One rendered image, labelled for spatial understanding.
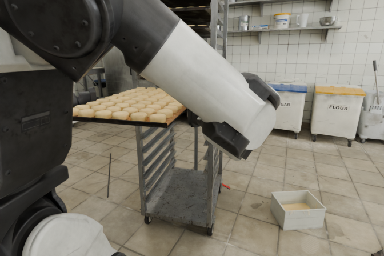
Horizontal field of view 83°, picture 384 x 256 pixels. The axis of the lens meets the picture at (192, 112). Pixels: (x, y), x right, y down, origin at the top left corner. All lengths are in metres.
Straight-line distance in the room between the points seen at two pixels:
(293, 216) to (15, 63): 1.71
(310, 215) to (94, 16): 1.78
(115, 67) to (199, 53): 3.94
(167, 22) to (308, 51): 3.72
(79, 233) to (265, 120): 0.43
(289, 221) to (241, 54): 2.92
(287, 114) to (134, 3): 3.21
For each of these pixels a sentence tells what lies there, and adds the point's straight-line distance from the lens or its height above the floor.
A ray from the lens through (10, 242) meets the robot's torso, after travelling 0.49.
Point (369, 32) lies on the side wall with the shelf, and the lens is 4.05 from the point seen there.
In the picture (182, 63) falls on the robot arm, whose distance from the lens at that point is 0.26.
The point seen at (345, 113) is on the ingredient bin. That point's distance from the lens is 3.42.
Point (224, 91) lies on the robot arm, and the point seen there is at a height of 1.13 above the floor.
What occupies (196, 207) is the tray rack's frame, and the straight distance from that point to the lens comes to 1.66.
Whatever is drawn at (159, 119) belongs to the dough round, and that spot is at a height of 1.00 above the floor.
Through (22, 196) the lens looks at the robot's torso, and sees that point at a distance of 0.46.
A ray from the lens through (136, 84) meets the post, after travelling 1.31.
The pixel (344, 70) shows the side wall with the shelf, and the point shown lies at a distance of 4.00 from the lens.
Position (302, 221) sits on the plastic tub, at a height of 0.07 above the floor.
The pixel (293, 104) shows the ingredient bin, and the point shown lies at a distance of 3.35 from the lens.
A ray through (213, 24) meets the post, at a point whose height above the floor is 1.32.
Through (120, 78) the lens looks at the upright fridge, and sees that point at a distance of 4.14.
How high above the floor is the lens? 1.18
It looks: 15 degrees down
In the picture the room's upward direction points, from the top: straight up
